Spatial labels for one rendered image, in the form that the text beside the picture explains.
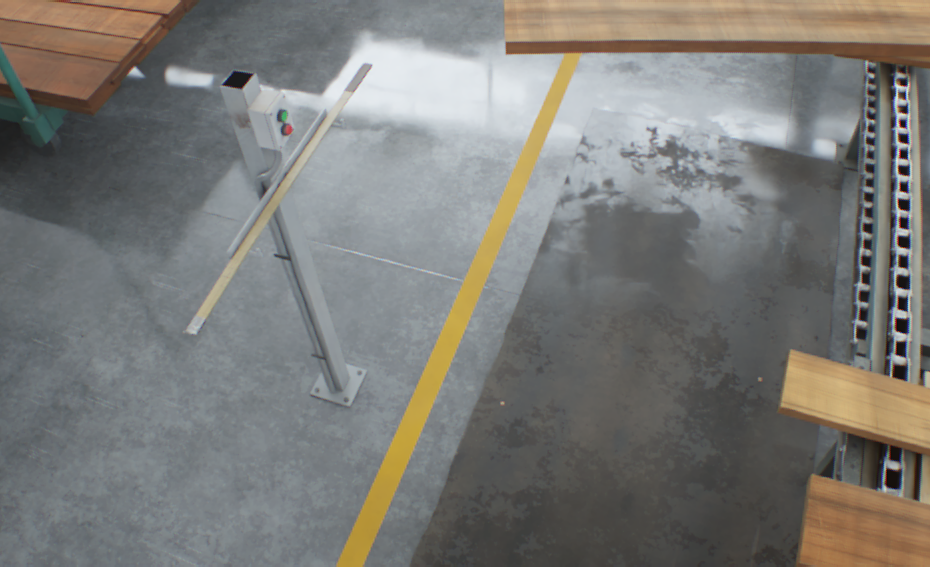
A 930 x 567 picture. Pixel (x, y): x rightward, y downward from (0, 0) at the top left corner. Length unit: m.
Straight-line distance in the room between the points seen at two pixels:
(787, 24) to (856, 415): 1.30
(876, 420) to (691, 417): 1.00
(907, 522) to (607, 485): 1.09
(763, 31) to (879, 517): 1.47
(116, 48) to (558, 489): 2.46
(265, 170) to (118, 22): 1.94
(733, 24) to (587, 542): 1.61
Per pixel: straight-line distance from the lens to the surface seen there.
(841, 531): 1.69
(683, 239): 3.12
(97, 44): 3.65
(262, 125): 1.79
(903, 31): 2.77
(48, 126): 3.58
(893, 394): 1.87
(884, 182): 2.36
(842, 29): 2.68
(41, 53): 3.76
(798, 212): 3.34
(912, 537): 1.74
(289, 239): 2.09
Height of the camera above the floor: 2.35
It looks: 53 degrees down
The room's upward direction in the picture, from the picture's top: 6 degrees counter-clockwise
